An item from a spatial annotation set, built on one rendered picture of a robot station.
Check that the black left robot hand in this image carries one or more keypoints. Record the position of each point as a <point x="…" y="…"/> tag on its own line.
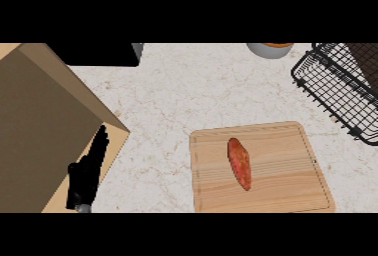
<point x="87" y="173"/>

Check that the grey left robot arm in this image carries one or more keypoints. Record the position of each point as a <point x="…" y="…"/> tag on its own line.
<point x="85" y="209"/>

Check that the wooden cutting board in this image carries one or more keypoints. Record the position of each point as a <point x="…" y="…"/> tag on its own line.
<point x="266" y="186"/>

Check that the wooden cabinet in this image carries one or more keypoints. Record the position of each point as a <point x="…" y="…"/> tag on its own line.
<point x="45" y="133"/>

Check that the black appliance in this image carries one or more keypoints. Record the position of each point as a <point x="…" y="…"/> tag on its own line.
<point x="98" y="53"/>

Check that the grey cup with orange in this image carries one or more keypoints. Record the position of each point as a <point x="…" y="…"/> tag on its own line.
<point x="269" y="50"/>

